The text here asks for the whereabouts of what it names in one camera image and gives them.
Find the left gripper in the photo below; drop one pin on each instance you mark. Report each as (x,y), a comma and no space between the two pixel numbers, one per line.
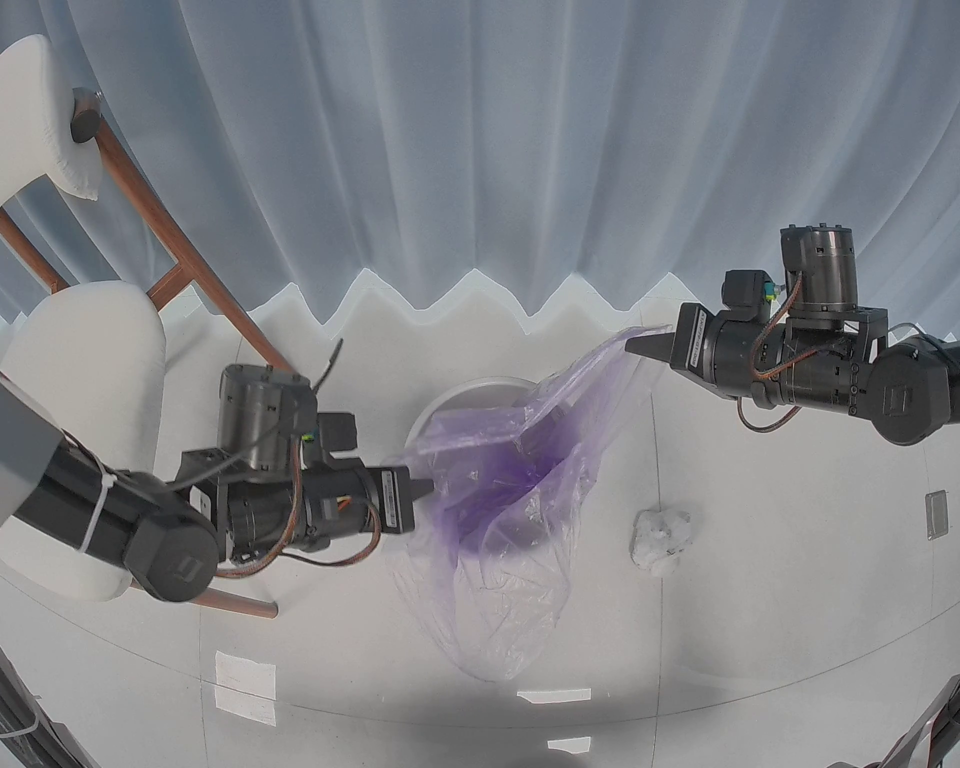
(322,517)

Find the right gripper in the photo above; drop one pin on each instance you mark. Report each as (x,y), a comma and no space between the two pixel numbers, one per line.
(735,352)

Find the white paper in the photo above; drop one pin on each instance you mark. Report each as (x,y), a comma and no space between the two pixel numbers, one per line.
(660,540)

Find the purple plastic bag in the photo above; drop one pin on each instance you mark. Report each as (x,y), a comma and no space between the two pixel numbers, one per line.
(525,465)

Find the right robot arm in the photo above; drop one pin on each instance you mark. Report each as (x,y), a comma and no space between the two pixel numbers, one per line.
(907,397)

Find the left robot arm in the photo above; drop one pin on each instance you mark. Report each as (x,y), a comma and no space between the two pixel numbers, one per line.
(165,555)

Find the white trash bin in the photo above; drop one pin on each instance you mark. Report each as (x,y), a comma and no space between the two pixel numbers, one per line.
(465,390)

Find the white cushioned wooden chair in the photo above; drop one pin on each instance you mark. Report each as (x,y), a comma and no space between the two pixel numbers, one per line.
(82,360)

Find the white curtain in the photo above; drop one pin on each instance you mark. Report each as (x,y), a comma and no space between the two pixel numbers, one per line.
(525,112)

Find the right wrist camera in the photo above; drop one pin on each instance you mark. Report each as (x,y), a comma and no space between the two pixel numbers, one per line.
(742,292)

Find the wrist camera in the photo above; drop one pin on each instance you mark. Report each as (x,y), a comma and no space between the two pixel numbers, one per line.
(339,433)
(742,292)

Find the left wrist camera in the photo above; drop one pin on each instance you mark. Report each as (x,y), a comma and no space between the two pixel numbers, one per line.
(339,433)

